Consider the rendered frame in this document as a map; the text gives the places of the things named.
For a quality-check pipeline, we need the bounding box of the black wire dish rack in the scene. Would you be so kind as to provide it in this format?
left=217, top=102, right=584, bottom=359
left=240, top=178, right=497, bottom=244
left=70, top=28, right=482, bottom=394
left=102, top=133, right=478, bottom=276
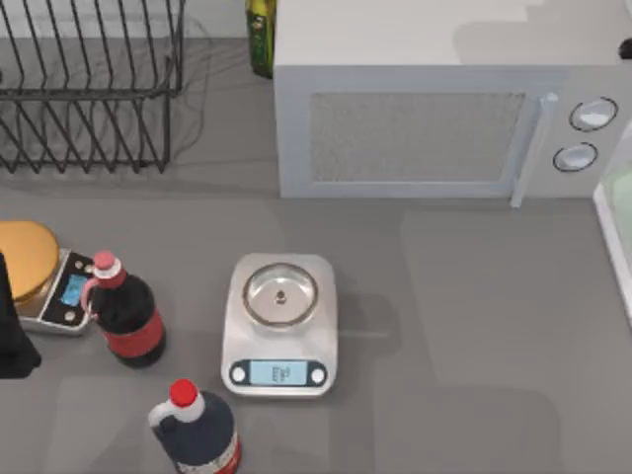
left=0, top=0, right=188, bottom=175

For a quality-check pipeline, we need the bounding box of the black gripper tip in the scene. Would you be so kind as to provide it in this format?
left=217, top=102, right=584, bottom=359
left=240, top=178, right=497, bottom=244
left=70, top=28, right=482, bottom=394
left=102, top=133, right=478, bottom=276
left=0, top=252, right=42, bottom=380

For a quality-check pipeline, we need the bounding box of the microwave door handle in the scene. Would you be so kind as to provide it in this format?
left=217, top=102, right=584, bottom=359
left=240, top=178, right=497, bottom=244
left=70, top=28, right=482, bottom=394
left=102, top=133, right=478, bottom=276
left=509, top=93, right=560, bottom=209

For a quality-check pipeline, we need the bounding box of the microwave knob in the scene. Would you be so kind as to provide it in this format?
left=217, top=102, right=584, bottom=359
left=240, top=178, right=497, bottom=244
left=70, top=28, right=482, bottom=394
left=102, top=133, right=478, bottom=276
left=552, top=141, right=599, bottom=173
left=568, top=97, right=619, bottom=132

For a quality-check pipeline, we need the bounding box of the white cabinet with green glass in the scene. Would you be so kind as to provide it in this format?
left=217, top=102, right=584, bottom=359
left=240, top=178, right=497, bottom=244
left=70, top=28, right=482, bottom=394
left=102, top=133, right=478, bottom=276
left=592, top=117, right=632, bottom=331

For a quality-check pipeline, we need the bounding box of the dark bottle with pink cap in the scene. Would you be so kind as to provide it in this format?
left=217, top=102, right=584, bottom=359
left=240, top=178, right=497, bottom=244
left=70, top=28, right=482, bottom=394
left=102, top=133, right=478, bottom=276
left=81, top=250, right=167, bottom=369

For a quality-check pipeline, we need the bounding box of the dark bottle with red cap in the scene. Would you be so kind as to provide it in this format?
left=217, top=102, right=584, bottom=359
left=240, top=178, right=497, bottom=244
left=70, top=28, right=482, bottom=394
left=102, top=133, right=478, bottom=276
left=147, top=378, right=243, bottom=474

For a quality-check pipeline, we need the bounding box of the green glass bottle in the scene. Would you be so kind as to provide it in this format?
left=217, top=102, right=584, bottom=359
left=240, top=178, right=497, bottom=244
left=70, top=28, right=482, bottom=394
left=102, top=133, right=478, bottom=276
left=245, top=0, right=277, bottom=80

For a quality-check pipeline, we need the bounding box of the pale microwave oven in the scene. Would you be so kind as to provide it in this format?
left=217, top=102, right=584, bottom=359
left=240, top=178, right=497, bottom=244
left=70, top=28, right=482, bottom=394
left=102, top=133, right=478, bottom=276
left=273, top=0, right=632, bottom=209

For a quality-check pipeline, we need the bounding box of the white kitchen scale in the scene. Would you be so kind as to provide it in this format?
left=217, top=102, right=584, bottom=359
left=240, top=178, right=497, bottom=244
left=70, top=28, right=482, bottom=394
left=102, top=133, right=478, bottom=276
left=220, top=252, right=339, bottom=399

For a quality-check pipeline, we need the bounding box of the silver scale with gold plate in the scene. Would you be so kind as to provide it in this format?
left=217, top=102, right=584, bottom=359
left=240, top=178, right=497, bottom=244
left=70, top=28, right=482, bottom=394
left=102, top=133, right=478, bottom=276
left=0, top=219, right=99, bottom=338

